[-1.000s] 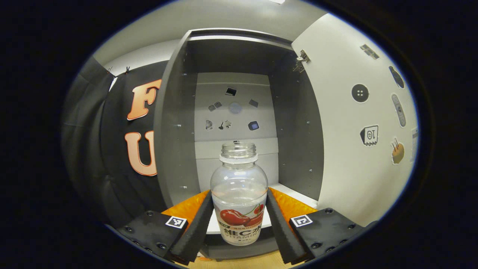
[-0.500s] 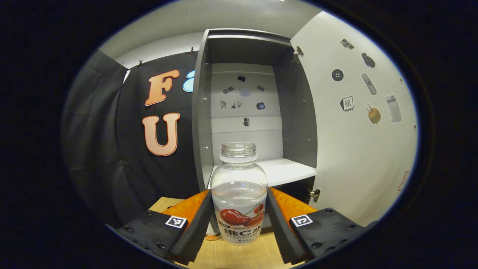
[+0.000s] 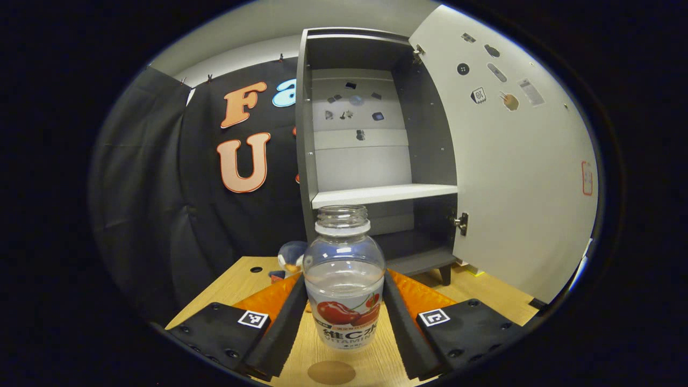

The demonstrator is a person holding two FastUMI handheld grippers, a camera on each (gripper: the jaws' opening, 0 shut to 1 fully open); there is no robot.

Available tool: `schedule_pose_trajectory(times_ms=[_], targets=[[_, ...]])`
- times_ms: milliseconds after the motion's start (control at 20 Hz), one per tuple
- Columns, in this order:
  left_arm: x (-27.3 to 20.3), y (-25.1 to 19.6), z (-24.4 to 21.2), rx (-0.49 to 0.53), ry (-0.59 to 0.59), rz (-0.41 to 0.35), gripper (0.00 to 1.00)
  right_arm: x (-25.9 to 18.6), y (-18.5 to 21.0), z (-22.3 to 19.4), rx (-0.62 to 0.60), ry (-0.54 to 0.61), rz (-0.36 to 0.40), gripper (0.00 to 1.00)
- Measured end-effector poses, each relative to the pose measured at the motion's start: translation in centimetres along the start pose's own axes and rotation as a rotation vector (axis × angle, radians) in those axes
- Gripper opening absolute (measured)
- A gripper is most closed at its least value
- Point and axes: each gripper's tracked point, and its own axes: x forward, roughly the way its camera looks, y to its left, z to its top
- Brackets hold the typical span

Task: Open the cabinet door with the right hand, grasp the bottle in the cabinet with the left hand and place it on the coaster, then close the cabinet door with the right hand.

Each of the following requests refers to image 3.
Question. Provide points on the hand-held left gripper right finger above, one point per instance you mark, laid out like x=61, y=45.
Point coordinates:
x=406, y=333

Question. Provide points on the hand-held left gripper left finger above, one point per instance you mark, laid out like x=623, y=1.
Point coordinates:
x=279, y=333

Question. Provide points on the round brown coaster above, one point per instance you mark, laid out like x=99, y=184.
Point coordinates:
x=331, y=373

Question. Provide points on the clear plastic bottle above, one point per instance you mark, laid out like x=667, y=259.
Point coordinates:
x=344, y=279

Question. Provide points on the white cabinet door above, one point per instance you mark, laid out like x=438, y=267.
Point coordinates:
x=516, y=204

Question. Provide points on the penguin plush toy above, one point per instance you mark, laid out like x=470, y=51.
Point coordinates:
x=293, y=252

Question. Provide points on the black backdrop cloth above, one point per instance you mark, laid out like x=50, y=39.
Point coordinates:
x=150, y=188

